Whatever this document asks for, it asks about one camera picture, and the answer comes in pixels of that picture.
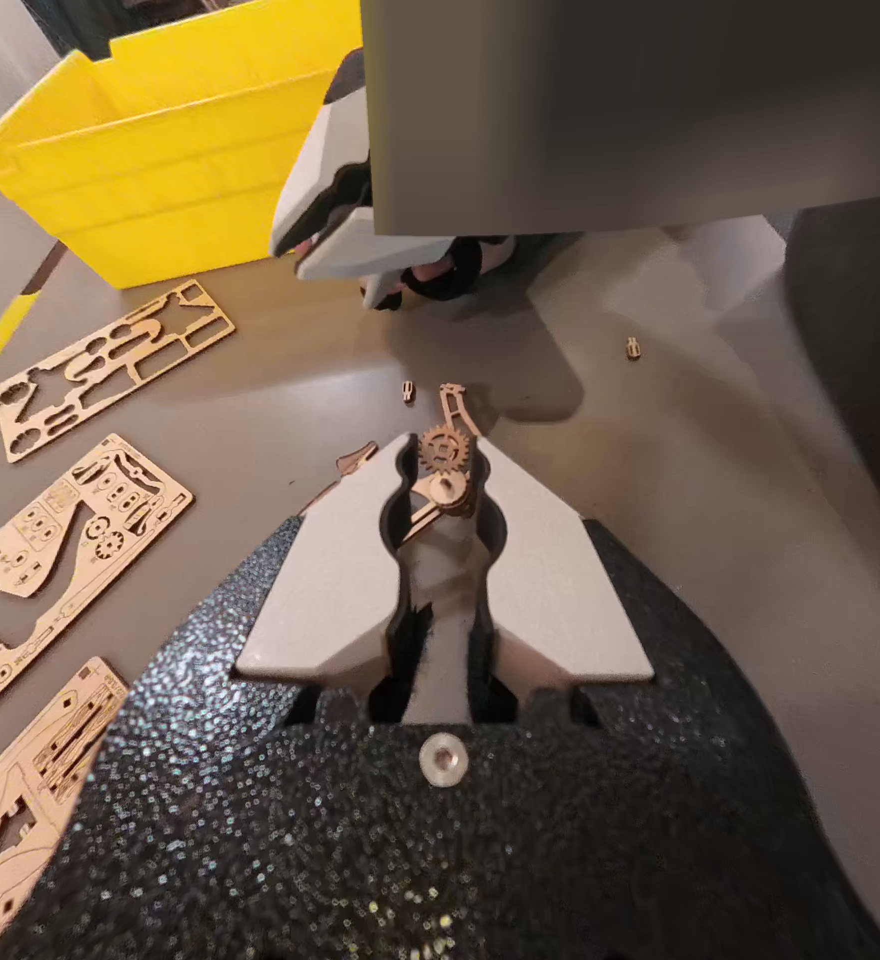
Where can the wooden model frame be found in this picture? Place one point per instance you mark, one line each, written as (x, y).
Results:
(455, 405)

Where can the wooden parts sheet slotted strips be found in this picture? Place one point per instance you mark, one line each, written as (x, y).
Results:
(19, 787)

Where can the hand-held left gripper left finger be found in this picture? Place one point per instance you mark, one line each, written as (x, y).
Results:
(327, 592)

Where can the person's right hand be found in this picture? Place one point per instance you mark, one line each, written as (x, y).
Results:
(432, 268)

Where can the recycling bin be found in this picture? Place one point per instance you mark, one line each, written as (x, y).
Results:
(4, 45)

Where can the emptied wooden parts sheet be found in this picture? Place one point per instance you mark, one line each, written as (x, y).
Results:
(34, 420)

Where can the yellow plastic bin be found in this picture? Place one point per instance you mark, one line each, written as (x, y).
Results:
(147, 187)

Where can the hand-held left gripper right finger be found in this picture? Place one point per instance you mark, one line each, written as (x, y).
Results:
(567, 600)

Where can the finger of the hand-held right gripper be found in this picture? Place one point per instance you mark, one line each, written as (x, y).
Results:
(320, 157)
(357, 251)

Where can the wooden gear axle assembly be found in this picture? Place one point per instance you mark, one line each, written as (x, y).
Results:
(451, 495)

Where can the wooden parts sheet curved cutout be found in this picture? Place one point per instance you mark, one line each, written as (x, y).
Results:
(57, 540)

